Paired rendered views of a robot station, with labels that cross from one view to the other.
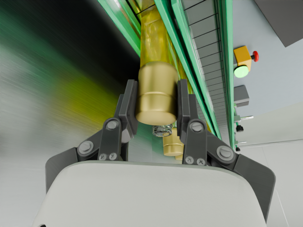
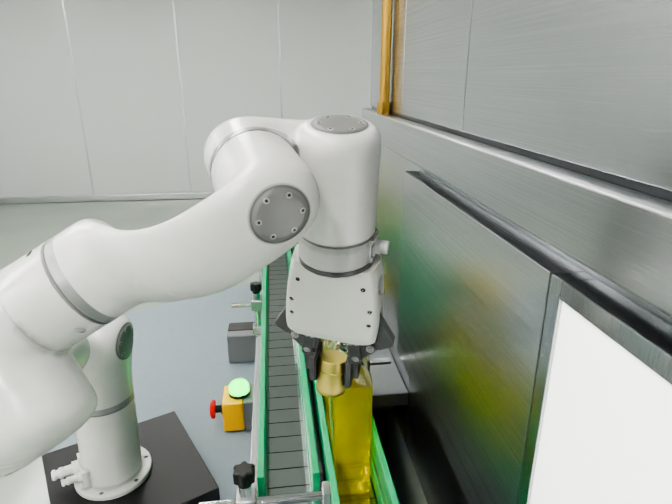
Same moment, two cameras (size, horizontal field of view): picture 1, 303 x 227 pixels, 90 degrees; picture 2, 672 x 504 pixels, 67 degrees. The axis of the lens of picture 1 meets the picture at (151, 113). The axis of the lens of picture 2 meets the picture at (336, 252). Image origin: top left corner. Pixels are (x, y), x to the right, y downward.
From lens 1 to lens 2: 0.48 m
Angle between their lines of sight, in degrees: 19
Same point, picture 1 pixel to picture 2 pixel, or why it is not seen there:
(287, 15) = (174, 452)
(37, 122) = (465, 369)
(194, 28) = (300, 461)
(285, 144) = (139, 192)
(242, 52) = (232, 419)
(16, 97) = (473, 398)
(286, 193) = (161, 77)
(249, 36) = (218, 443)
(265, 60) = (195, 400)
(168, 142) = not seen: hidden behind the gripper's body
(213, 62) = (281, 410)
